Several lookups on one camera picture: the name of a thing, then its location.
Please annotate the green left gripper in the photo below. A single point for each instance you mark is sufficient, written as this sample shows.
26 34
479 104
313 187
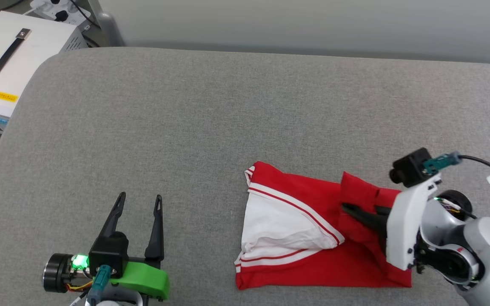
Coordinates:
147 280

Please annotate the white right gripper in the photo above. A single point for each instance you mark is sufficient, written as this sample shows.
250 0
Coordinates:
404 225

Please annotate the red and white basketball jersey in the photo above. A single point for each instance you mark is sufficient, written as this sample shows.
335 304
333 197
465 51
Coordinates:
292 221

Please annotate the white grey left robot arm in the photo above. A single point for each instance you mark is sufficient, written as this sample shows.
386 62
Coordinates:
117 300

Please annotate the yellow warning label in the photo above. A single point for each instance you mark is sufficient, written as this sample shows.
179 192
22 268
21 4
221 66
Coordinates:
7 97

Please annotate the white partition panel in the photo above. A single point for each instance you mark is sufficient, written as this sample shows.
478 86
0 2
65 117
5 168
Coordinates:
313 21

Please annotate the white equipment box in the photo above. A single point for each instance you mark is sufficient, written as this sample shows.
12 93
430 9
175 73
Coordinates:
41 46

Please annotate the black power plug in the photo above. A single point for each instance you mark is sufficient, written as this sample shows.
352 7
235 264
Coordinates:
61 16

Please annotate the white power strip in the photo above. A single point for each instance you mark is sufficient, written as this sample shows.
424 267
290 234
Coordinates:
43 6

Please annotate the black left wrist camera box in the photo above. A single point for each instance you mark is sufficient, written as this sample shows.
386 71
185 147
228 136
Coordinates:
109 255

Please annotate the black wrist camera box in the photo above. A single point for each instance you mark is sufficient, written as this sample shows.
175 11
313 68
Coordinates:
109 255
411 168

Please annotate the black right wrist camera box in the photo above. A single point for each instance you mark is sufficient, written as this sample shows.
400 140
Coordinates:
411 168

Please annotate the grey metal partition post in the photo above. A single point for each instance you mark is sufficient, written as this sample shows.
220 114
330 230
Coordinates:
111 32

